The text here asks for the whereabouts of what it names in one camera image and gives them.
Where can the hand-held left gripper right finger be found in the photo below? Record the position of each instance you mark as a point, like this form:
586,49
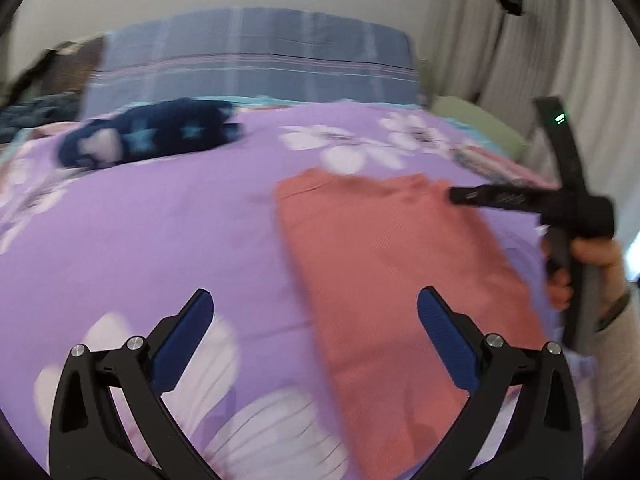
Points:
448,341

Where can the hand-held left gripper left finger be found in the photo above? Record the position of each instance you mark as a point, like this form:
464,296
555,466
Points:
184,341

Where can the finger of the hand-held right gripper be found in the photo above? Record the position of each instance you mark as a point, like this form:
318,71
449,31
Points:
495,197

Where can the pink ribbed garment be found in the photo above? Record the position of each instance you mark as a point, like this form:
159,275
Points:
400,285

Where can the person's right forearm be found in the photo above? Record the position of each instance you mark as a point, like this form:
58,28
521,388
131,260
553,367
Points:
620,360

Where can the stack of folded clothes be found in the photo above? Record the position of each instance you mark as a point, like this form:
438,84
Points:
500,167

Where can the person's right hand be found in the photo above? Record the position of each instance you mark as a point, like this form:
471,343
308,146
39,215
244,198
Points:
597,255

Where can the green pillow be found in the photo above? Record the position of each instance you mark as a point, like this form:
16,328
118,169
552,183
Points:
475,120

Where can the purple floral bedsheet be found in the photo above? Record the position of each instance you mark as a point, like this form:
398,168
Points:
150,220

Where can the white pleated curtain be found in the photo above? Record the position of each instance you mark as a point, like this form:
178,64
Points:
575,35

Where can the black lamp on stand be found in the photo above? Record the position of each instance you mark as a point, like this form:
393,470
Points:
511,0

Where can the navy star-print garment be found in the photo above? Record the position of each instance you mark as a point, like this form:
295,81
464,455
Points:
165,130

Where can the dark blue patterned cloth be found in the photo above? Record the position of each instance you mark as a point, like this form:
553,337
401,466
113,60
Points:
40,112

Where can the blue plaid pillow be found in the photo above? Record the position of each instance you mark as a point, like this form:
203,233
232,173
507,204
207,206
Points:
250,55

